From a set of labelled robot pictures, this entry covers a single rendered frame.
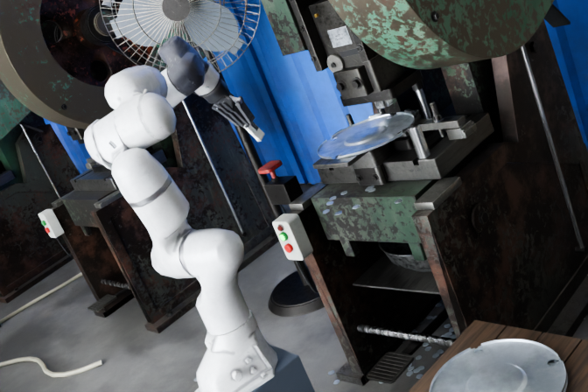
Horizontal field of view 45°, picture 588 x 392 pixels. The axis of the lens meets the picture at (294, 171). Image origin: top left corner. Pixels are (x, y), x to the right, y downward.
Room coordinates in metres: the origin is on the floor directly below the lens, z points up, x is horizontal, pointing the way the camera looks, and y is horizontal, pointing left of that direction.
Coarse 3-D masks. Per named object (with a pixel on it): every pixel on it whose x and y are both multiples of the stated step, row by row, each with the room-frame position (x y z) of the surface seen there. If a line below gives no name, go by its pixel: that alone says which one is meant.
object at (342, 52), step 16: (320, 0) 2.06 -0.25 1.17; (320, 16) 2.01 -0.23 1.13; (336, 16) 1.97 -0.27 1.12; (320, 32) 2.03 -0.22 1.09; (336, 32) 1.98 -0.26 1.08; (336, 48) 2.00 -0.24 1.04; (352, 48) 1.96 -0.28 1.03; (336, 64) 2.00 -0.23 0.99; (352, 64) 1.98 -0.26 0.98; (368, 64) 1.93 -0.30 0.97; (384, 64) 1.96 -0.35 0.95; (336, 80) 1.99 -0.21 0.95; (352, 80) 1.95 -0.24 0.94; (368, 80) 1.94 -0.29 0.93; (384, 80) 1.94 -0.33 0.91; (352, 96) 1.97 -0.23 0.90
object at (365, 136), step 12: (372, 120) 2.08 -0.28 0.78; (384, 120) 2.03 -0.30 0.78; (396, 120) 1.98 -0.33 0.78; (408, 120) 1.93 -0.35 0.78; (348, 132) 2.06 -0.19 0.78; (360, 132) 1.98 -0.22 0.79; (372, 132) 1.94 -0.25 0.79; (384, 132) 1.91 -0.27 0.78; (396, 132) 1.87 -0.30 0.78; (324, 144) 2.03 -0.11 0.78; (336, 144) 1.98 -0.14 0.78; (348, 144) 1.93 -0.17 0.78; (360, 144) 1.89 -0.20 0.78; (372, 144) 1.85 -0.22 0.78; (324, 156) 1.92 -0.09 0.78; (336, 156) 1.88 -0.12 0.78; (348, 156) 1.83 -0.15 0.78
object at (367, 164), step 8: (384, 144) 1.92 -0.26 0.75; (368, 152) 1.89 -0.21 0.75; (376, 152) 1.89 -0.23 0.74; (384, 152) 1.91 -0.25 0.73; (320, 160) 1.91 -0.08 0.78; (328, 160) 1.88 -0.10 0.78; (336, 160) 1.85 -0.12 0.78; (344, 160) 1.82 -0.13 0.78; (352, 160) 1.80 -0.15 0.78; (360, 160) 1.92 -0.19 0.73; (368, 160) 1.90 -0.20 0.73; (376, 160) 1.89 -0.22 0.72; (384, 160) 1.91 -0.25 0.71; (320, 168) 1.87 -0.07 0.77; (360, 168) 1.93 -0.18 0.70; (368, 168) 1.91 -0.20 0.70; (376, 168) 1.89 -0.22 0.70; (360, 176) 1.94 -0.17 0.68; (368, 176) 1.92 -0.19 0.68; (376, 176) 1.89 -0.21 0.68; (384, 176) 1.89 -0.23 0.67; (360, 184) 1.95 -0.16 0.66; (368, 184) 1.92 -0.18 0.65; (376, 184) 1.90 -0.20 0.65
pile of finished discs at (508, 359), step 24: (456, 360) 1.42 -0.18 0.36; (480, 360) 1.38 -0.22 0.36; (504, 360) 1.35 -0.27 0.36; (528, 360) 1.32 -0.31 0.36; (552, 360) 1.30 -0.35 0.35; (432, 384) 1.37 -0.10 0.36; (456, 384) 1.34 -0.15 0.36; (480, 384) 1.30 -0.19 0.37; (504, 384) 1.27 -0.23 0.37; (528, 384) 1.25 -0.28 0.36; (552, 384) 1.22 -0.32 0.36
